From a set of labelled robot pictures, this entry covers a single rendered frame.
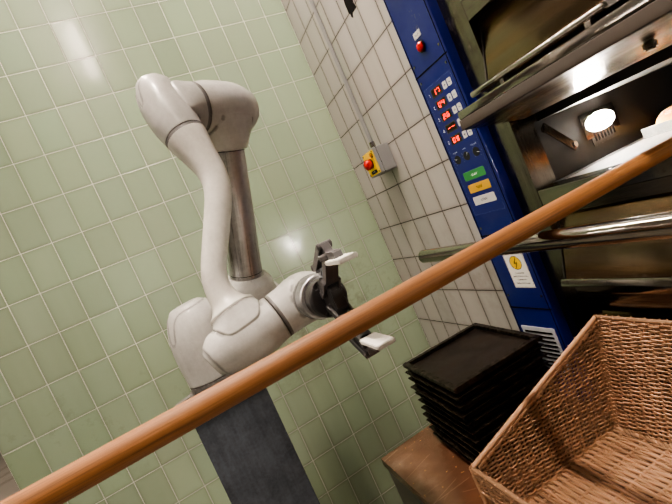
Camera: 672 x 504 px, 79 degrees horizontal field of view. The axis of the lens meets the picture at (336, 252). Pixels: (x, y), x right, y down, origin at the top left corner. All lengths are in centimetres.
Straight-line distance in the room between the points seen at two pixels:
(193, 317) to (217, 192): 38
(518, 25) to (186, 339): 109
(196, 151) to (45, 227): 90
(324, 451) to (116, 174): 138
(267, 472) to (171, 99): 97
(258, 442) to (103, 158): 116
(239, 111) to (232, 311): 56
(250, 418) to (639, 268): 98
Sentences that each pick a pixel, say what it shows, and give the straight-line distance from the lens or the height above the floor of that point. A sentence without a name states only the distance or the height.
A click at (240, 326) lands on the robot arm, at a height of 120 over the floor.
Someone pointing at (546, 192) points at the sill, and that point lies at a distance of 114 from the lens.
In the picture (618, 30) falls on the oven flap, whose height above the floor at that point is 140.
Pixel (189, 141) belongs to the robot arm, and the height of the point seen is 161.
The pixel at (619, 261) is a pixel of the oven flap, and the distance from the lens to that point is 110.
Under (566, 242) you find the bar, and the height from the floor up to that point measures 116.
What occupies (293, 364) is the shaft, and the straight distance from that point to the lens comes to 48.
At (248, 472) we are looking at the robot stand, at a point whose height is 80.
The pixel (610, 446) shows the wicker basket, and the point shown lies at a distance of 122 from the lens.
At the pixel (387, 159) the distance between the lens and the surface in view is 157.
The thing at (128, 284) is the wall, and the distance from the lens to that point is 171.
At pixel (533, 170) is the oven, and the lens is 117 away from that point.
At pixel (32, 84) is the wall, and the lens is 192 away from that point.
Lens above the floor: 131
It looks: 4 degrees down
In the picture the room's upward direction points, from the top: 24 degrees counter-clockwise
